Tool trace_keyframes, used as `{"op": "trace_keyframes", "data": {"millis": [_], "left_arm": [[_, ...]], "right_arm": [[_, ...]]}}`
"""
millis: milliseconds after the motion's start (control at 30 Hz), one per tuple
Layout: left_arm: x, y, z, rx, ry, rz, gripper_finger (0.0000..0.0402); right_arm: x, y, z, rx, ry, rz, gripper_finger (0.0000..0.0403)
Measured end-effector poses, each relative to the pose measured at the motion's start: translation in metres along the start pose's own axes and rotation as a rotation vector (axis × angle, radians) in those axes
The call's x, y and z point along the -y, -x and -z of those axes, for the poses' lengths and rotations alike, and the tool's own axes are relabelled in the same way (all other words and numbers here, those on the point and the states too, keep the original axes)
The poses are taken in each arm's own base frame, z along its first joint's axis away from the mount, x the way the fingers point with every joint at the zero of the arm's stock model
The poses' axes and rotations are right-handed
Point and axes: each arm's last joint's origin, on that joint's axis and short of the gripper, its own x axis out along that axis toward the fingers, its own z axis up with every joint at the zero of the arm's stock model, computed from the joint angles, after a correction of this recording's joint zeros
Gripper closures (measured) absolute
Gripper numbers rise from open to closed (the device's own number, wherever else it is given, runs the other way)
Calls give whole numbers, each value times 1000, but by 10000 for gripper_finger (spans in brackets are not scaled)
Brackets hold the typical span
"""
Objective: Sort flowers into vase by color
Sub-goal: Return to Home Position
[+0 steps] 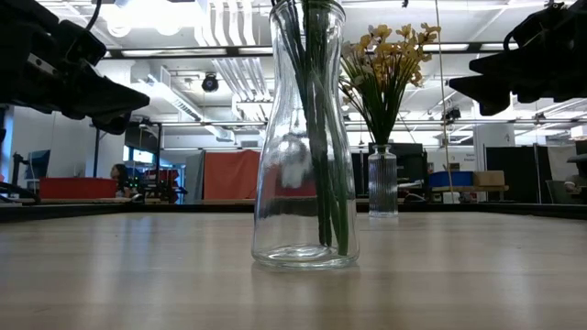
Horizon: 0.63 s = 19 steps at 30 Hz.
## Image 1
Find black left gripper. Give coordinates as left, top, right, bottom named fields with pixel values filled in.
left=0, top=17, right=150, bottom=136

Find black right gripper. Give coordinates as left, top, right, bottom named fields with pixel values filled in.
left=449, top=2, right=587, bottom=116

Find yellow flower bunch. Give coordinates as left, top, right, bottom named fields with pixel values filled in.
left=371, top=22, right=442, bottom=148
left=361, top=22, right=400, bottom=148

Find small ribbed glass vase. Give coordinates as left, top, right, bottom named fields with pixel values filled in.
left=367, top=144, right=399, bottom=219

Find red flower spray thin stems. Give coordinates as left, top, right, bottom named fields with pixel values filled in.
left=273, top=0, right=349, bottom=256

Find large clear glass vase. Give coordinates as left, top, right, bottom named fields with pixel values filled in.
left=250, top=0, right=360, bottom=270

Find hanging black screen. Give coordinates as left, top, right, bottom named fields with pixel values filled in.
left=123, top=121, right=161, bottom=152

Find white column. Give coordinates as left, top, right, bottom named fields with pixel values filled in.
left=471, top=123, right=515, bottom=173

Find ceiling light strip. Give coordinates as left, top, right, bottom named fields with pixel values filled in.
left=421, top=43, right=471, bottom=53
left=119, top=48, right=229, bottom=58

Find red storage bin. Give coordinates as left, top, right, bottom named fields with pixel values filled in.
left=39, top=177, right=119, bottom=199

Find cardboard box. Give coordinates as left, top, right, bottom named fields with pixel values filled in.
left=474, top=170, right=506, bottom=187

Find black partition panel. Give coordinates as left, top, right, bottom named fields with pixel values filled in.
left=485, top=145, right=559, bottom=205

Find dark desk monitor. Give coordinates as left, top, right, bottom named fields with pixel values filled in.
left=27, top=149, right=51, bottom=181

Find blue storage bin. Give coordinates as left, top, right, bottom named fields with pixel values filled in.
left=428, top=170, right=475, bottom=188

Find wooden shelf board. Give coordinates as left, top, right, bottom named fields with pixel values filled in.
left=430, top=184, right=509, bottom=193

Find black office chair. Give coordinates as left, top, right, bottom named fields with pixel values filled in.
left=567, top=139, right=587, bottom=166

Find red partition panel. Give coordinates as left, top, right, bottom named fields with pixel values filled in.
left=204, top=149, right=317, bottom=201

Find thin hanging cable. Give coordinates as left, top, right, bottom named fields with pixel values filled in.
left=433, top=0, right=455, bottom=193

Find white air duct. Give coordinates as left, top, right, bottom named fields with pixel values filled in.
left=130, top=61, right=203, bottom=121

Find black metal table frame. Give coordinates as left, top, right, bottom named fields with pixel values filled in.
left=0, top=201, right=587, bottom=225

